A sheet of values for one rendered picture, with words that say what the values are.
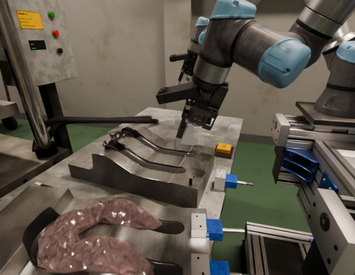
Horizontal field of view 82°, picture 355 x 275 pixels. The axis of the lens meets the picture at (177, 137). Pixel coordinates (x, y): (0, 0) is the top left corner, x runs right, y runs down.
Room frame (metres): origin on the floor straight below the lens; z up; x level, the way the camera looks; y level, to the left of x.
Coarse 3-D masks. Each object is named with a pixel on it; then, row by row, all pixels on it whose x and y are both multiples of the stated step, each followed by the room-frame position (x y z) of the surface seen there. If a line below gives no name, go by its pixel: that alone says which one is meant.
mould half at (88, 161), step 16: (144, 128) 0.81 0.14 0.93; (128, 144) 0.67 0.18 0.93; (160, 144) 0.74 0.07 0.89; (80, 160) 0.66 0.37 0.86; (96, 160) 0.59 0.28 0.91; (112, 160) 0.57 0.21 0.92; (128, 160) 0.59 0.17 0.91; (160, 160) 0.62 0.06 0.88; (176, 160) 0.62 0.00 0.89; (192, 160) 0.61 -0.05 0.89; (80, 176) 0.62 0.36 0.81; (96, 176) 0.59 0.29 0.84; (112, 176) 0.57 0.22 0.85; (128, 176) 0.55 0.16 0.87; (144, 176) 0.53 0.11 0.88; (160, 176) 0.53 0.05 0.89; (176, 176) 0.52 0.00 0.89; (208, 176) 0.61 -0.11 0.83; (128, 192) 0.55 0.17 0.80; (144, 192) 0.53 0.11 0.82; (160, 192) 0.51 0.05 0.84; (176, 192) 0.49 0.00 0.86; (192, 192) 0.47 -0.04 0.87
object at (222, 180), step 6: (216, 174) 0.58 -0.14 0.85; (222, 174) 0.58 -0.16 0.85; (228, 174) 0.60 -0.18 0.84; (216, 180) 0.57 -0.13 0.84; (222, 180) 0.56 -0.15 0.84; (228, 180) 0.57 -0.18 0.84; (234, 180) 0.57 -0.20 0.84; (216, 186) 0.57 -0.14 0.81; (222, 186) 0.56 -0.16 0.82; (228, 186) 0.56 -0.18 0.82; (234, 186) 0.55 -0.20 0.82
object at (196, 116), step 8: (192, 80) 0.47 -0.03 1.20; (200, 88) 0.47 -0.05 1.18; (208, 88) 0.44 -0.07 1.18; (216, 88) 0.45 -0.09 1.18; (224, 88) 0.45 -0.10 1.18; (208, 96) 0.47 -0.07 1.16; (216, 96) 0.46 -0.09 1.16; (224, 96) 0.46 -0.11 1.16; (192, 104) 0.47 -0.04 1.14; (200, 104) 0.48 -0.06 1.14; (208, 104) 0.47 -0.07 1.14; (216, 104) 0.47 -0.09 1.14; (192, 112) 0.47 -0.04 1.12; (200, 112) 0.46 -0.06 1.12; (208, 112) 0.46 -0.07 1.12; (216, 112) 0.46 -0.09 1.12; (192, 120) 0.48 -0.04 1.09; (200, 120) 0.48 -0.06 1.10; (208, 120) 0.48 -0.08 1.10; (208, 128) 0.47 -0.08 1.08
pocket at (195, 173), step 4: (192, 168) 0.57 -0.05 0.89; (192, 172) 0.57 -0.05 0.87; (196, 172) 0.56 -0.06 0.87; (200, 172) 0.56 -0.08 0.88; (204, 172) 0.55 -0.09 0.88; (188, 176) 0.53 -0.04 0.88; (192, 176) 0.56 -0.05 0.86; (196, 176) 0.56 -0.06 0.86; (200, 176) 0.56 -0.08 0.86; (204, 176) 0.54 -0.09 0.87
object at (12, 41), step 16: (0, 0) 0.82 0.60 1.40; (0, 16) 0.81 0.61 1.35; (0, 32) 0.81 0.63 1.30; (16, 32) 0.85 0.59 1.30; (16, 48) 0.83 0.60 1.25; (16, 64) 0.82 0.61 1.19; (16, 80) 0.81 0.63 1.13; (32, 80) 0.86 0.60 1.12; (32, 96) 0.83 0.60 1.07; (32, 112) 0.82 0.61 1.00; (32, 128) 0.81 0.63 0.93; (48, 144) 0.83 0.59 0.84
